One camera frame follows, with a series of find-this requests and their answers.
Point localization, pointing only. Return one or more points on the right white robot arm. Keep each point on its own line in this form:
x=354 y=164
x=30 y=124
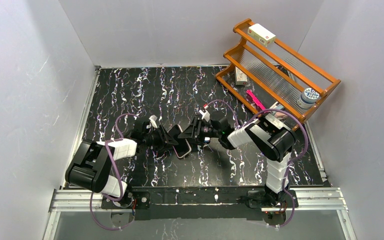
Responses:
x=271 y=136

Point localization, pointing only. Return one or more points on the beige phone case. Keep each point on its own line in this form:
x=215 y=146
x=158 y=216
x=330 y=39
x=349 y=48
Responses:
x=182 y=148

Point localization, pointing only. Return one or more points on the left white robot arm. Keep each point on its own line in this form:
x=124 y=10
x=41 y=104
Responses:
x=91 y=165

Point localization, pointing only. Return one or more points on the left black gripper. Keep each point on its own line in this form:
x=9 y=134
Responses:
x=160 y=137

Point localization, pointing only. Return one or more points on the black smartphone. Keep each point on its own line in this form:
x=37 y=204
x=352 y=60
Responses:
x=175 y=131

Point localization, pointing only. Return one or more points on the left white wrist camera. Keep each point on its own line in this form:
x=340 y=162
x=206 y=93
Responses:
x=153 y=121

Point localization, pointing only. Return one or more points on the orange wooden shelf rack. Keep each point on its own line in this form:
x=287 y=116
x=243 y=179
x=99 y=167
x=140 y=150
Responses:
x=279 y=70

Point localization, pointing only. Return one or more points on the small white red box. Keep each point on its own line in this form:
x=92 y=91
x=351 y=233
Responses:
x=241 y=78

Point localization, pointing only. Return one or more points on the pink comb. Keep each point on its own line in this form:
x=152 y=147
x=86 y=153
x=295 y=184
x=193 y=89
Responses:
x=254 y=101

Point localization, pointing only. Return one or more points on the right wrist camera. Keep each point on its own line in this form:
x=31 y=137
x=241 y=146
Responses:
x=205 y=115

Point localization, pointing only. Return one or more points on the white box on shelf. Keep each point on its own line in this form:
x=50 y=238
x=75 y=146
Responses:
x=261 y=34

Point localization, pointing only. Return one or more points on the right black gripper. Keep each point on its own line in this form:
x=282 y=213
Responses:
x=196 y=129

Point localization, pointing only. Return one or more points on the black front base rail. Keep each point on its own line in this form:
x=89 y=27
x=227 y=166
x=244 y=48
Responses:
x=214 y=202

